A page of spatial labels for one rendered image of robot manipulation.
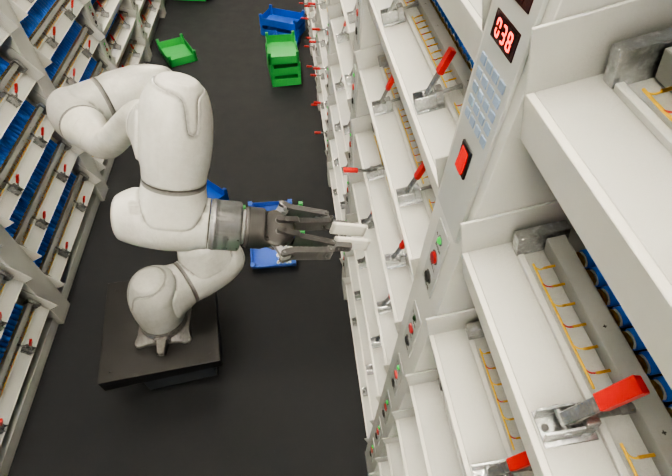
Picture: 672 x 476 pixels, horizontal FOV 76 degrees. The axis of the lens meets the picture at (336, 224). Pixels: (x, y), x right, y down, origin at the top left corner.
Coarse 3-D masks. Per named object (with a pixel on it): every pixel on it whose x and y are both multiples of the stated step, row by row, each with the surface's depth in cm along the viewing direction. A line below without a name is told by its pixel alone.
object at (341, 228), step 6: (336, 222) 82; (342, 222) 83; (330, 228) 84; (336, 228) 83; (342, 228) 83; (348, 228) 84; (354, 228) 84; (360, 228) 84; (366, 228) 84; (342, 234) 85; (348, 234) 85; (354, 234) 85; (360, 234) 85
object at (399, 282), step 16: (368, 128) 119; (368, 144) 116; (368, 160) 112; (384, 176) 108; (368, 192) 106; (384, 192) 104; (384, 208) 101; (384, 224) 98; (384, 240) 96; (400, 240) 94; (384, 256) 93; (400, 272) 90; (400, 288) 87; (400, 304) 85; (400, 320) 78
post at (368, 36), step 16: (368, 16) 96; (368, 32) 99; (352, 80) 118; (352, 112) 122; (368, 112) 116; (352, 128) 124; (352, 144) 127; (352, 160) 129; (352, 192) 138; (352, 208) 144
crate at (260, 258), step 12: (252, 204) 198; (264, 204) 203; (276, 204) 205; (252, 252) 199; (264, 252) 200; (276, 252) 200; (252, 264) 191; (264, 264) 199; (276, 264) 199; (288, 264) 194
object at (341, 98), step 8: (328, 56) 177; (336, 56) 177; (336, 64) 180; (336, 72) 176; (336, 80) 172; (336, 88) 167; (344, 88) 167; (336, 96) 166; (344, 96) 164; (344, 104) 161; (344, 112) 158; (344, 120) 155; (344, 128) 149; (344, 136) 150; (344, 144) 147; (344, 152) 138
